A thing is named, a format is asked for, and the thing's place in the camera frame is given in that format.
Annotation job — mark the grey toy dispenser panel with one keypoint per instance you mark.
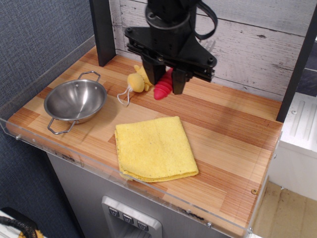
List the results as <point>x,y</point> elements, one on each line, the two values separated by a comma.
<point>124,221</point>

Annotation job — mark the stainless steel two-handled bowl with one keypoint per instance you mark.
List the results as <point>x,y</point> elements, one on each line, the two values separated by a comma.
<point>76,101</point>

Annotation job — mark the black yellow object bottom left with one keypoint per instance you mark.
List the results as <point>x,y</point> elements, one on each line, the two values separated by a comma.
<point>14,224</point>

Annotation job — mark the yellow plush toy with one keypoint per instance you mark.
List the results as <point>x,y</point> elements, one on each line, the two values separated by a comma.
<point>136,82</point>

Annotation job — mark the black frame post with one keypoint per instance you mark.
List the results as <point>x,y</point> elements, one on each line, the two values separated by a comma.
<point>299,68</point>
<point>103,30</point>

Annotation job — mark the clear acrylic table guard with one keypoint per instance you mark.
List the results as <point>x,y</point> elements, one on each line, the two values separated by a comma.
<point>232,133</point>

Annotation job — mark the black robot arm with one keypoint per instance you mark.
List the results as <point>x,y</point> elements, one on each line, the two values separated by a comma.
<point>172,9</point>

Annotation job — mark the white ridged side unit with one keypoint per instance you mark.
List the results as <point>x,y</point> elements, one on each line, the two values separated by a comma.
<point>294,163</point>

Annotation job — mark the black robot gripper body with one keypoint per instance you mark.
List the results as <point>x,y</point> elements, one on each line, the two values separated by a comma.
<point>176,41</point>

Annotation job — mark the black right frame post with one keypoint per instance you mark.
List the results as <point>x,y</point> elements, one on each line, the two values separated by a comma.
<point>299,68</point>

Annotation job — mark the red handled metal fork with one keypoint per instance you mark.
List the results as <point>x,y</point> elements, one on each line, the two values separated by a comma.
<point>164,86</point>

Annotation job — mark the black left frame post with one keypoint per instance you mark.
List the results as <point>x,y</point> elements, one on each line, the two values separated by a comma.
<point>103,30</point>

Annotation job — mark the folded yellow cloth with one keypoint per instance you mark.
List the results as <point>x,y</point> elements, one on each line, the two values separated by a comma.
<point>155,150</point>

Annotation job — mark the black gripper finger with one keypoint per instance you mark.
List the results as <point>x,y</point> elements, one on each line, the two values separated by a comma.
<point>155,69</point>
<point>179,79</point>

